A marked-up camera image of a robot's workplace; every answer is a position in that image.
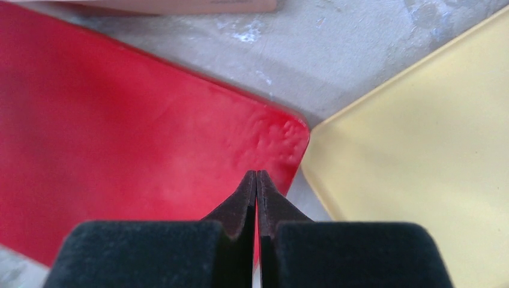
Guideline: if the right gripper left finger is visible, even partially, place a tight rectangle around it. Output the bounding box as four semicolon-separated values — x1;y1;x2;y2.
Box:
44;171;256;287

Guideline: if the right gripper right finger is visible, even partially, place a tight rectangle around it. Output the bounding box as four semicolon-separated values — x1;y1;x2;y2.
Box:
257;170;453;287

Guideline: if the red box lid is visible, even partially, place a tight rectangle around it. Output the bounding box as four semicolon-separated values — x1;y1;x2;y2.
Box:
1;2;310;265

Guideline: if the yellow tray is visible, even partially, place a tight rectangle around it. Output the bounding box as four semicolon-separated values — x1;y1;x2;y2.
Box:
301;8;508;287

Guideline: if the peach desk organizer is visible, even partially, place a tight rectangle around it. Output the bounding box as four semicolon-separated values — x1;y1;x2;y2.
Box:
12;0;277;15

